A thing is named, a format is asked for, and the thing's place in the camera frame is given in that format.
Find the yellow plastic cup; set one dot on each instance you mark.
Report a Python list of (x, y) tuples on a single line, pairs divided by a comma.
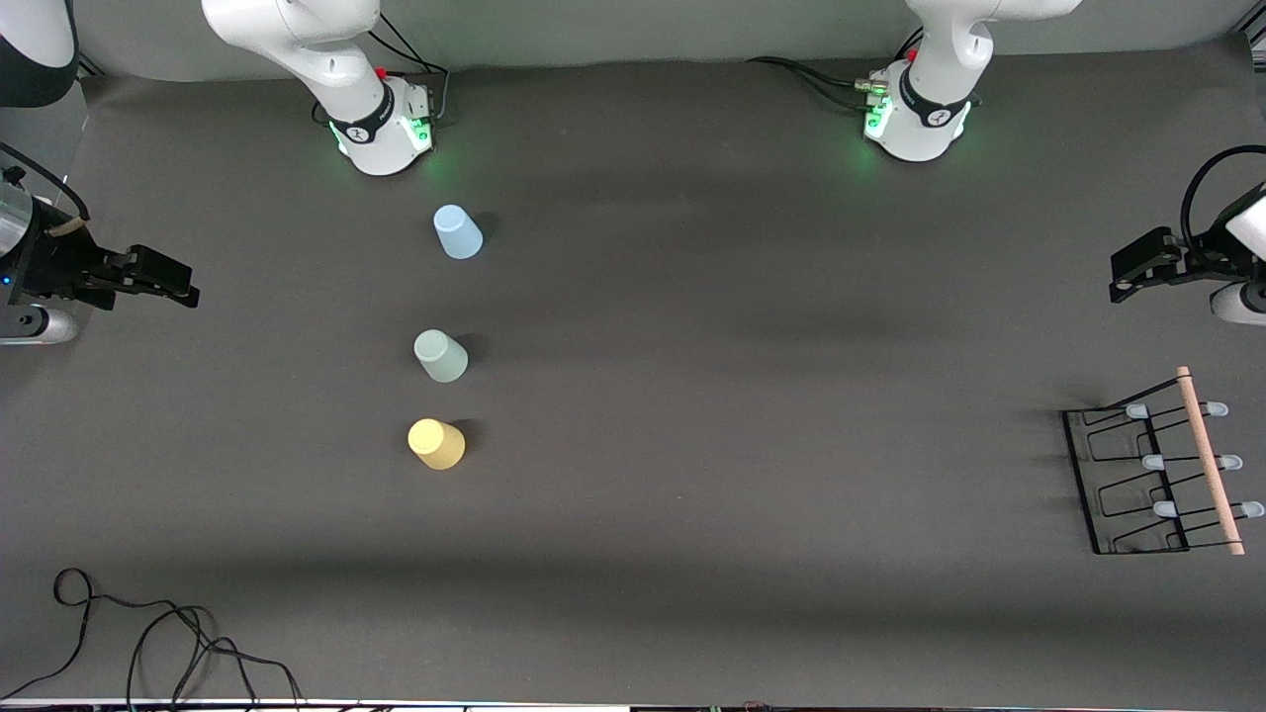
[(436, 444)]

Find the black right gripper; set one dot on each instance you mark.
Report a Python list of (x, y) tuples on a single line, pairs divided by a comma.
[(51, 263)]

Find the pale green plastic cup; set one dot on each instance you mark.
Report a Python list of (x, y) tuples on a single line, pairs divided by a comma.
[(441, 357)]

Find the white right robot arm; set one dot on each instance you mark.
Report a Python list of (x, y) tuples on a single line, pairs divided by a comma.
[(336, 59)]

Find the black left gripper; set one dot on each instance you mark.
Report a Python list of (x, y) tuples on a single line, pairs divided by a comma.
[(1198, 260)]

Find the light blue plastic cup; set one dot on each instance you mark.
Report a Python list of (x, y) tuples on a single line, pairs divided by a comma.
[(458, 234)]

